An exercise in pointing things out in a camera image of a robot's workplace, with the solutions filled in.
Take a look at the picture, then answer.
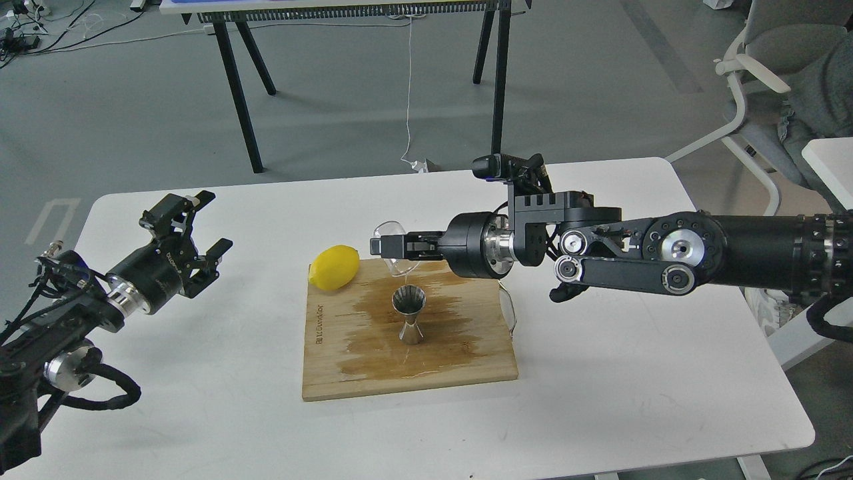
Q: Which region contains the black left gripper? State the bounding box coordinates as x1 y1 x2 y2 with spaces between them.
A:
107 189 233 314

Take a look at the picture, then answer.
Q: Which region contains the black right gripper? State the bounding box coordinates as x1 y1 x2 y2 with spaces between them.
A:
369 212 514 279

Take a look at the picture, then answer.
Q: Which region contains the small clear glass cup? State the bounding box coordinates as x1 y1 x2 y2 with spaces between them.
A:
373 221 421 277

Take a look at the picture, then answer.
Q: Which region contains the steel double jigger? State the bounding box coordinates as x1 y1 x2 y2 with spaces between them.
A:
392 285 426 345

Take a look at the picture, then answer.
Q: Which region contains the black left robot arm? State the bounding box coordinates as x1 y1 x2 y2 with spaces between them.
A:
1 191 233 471

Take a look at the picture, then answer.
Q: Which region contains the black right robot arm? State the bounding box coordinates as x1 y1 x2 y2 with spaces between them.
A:
371 154 851 343

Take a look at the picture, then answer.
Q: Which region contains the yellow lemon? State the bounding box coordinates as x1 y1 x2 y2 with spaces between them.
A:
308 244 360 291

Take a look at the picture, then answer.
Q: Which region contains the bamboo cutting board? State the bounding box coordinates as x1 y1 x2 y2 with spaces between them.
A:
301 249 519 402

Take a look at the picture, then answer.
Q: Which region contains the black-legged background table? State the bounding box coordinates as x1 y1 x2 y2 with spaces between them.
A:
160 0 534 175

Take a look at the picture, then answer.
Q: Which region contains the white office chair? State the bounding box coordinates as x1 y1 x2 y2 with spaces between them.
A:
666 1 852 216

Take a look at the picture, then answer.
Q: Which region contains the white hanging cable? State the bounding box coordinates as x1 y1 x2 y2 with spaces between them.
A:
399 15 440 173

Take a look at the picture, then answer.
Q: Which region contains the floor cables bundle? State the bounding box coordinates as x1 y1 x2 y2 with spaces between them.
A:
0 0 161 64

